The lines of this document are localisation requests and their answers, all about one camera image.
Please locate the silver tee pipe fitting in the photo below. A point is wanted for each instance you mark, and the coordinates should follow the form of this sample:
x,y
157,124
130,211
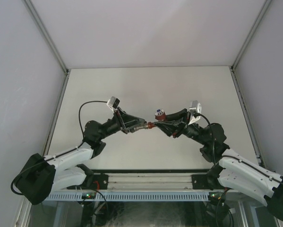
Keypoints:
x,y
140,127

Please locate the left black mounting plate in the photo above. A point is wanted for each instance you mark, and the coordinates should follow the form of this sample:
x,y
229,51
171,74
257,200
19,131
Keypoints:
x,y
97,182

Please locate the right aluminium frame post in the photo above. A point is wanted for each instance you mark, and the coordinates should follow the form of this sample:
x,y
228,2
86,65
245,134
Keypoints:
x,y
255,26

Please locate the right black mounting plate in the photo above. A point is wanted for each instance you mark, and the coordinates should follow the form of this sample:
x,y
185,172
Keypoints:
x,y
200,182

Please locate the aluminium frame post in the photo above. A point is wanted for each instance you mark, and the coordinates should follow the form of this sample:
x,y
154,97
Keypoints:
x,y
47,37
255,26

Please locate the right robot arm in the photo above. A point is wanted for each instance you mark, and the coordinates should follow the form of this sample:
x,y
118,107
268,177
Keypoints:
x,y
230,170

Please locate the brown water faucet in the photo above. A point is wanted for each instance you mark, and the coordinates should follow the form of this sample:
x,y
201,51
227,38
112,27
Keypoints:
x,y
159,117

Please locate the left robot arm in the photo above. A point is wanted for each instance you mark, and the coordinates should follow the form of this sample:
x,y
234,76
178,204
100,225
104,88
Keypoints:
x,y
42,175

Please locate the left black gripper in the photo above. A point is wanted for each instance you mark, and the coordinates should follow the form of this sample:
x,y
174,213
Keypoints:
x,y
127,121

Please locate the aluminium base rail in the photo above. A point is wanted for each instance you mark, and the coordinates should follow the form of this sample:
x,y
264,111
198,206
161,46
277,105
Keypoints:
x,y
142,181

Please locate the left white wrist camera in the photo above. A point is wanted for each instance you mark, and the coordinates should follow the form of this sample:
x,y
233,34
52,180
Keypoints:
x,y
113,103

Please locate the left aluminium frame post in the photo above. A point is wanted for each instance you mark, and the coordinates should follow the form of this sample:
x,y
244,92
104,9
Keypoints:
x,y
47,37

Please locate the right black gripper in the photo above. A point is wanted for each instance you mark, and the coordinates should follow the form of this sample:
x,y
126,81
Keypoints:
x,y
175,128

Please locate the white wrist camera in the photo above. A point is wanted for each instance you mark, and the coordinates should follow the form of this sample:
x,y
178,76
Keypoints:
x,y
113,103
195,110

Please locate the blue slotted cable duct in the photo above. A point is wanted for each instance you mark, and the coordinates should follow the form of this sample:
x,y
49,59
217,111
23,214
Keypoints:
x,y
128,196

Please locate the black mounting plate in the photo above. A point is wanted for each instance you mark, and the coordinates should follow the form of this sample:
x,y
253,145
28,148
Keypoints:
x,y
97,182
200,182

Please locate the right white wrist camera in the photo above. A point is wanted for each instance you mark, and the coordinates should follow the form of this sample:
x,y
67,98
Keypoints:
x,y
195,110

